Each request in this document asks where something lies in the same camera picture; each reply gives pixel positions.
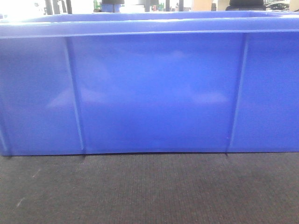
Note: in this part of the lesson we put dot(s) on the large blue plastic bin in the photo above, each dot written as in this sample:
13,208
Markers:
110,83

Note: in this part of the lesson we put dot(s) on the dark grey conveyor belt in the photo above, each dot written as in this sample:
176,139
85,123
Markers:
150,189

